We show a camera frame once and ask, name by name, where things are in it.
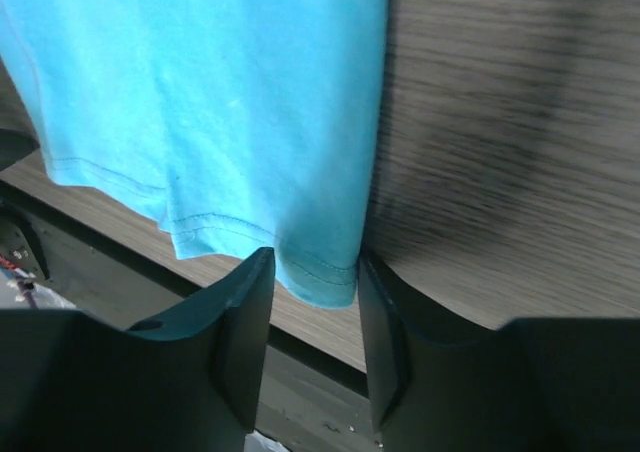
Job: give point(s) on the light blue t shirt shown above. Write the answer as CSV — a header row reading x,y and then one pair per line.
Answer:
x,y
232,124

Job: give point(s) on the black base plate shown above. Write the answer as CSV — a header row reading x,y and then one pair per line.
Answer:
x,y
309,401

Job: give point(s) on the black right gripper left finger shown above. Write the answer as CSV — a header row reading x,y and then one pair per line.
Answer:
x,y
186,379

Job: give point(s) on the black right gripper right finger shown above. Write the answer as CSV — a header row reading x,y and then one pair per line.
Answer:
x,y
439,382

